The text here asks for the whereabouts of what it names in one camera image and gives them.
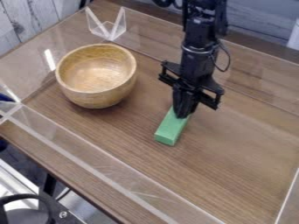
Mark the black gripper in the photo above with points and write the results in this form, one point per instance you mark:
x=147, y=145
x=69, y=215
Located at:
x=190, y=78

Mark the green rectangular block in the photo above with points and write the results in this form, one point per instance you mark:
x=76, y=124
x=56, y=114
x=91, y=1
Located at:
x=170, y=128

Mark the light brown wooden bowl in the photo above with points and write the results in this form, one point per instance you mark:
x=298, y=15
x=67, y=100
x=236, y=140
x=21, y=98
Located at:
x=96, y=75

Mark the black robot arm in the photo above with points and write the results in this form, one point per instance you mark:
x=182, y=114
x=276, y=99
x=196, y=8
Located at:
x=204, y=24

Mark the clear acrylic tray walls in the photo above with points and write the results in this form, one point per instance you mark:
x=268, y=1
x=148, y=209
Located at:
x=230, y=173

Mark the black table leg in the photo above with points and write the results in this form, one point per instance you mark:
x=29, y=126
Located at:
x=49, y=184

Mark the metal bracket with screw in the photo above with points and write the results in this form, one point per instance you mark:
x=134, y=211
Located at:
x=63, y=216

